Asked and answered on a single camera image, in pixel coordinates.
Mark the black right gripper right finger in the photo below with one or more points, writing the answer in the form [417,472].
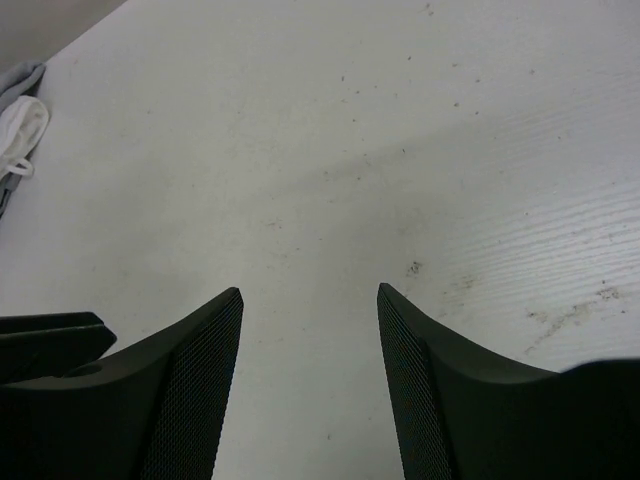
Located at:
[462,411]

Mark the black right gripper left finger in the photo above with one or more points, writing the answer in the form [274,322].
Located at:
[74,407]

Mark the grey folded tank top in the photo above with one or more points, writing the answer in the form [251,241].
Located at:
[21,79]

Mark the white folded tank top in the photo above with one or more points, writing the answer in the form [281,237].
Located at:
[23,124]

